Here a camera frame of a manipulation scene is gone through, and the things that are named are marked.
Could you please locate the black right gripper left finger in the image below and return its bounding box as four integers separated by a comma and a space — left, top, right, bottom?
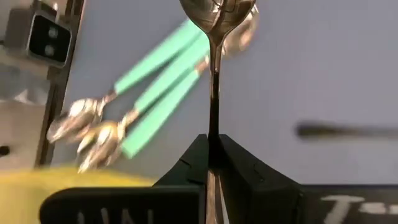
39, 134, 208, 224

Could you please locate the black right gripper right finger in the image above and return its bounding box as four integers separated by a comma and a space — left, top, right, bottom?
219, 134, 398, 224

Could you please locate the green-handled metal spoon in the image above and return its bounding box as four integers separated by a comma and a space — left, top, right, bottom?
121, 4, 261, 159

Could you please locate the dark shiny metal spoon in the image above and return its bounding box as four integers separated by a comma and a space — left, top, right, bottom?
179, 0, 257, 224

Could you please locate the green-handled metal utensil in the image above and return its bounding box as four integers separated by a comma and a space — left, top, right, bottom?
76, 32, 212, 174
46, 19, 203, 144

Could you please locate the yellow plastic bin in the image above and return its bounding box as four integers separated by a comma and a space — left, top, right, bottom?
0, 166, 156, 224

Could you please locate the black table edge frame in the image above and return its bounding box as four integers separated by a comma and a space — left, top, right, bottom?
34, 0, 86, 167

